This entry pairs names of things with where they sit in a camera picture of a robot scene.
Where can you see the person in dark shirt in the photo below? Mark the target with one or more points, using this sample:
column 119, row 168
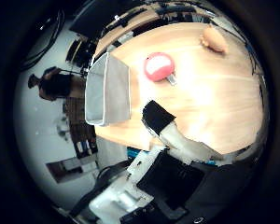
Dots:
column 54, row 85

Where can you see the wooden side desk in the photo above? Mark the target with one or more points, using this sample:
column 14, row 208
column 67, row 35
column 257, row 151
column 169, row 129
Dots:
column 127, row 28

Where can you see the tan plush toy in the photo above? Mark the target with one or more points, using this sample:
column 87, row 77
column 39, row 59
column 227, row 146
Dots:
column 214, row 39

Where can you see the black monitor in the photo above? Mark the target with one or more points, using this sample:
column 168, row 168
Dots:
column 90, row 18

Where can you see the grey fabric container bin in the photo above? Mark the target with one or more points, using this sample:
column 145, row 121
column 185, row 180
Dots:
column 110, row 90

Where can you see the red cloth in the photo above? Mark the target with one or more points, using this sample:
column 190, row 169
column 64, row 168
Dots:
column 158, row 67

